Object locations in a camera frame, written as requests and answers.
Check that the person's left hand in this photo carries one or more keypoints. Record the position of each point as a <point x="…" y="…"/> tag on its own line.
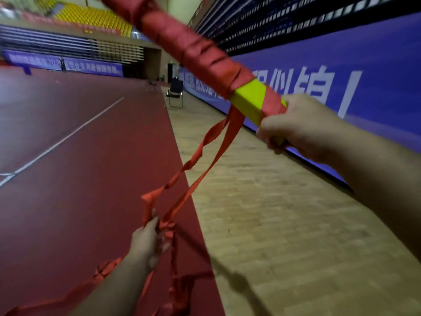
<point x="146" y="243"/>

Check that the person's right hand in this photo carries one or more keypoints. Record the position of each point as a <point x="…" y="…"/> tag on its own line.
<point x="302" y="128"/>

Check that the person's left forearm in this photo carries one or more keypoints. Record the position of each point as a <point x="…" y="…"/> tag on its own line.
<point x="112" y="292"/>

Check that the person's right forearm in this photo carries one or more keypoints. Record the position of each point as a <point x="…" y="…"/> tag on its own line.
<point x="384" y="174"/>

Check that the black folding chair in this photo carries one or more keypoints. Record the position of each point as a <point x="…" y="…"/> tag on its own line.
<point x="175" y="93"/>

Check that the blue banner with white print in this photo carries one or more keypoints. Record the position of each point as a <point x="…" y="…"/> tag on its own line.
<point x="93" y="67"/>
<point x="33" y="60"/>

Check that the rows of bleacher seats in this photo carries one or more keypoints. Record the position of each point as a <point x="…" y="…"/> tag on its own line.
<point x="65" y="42"/>

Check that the yellow stadium seats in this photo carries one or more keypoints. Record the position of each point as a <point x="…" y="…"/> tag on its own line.
<point x="88" y="16"/>

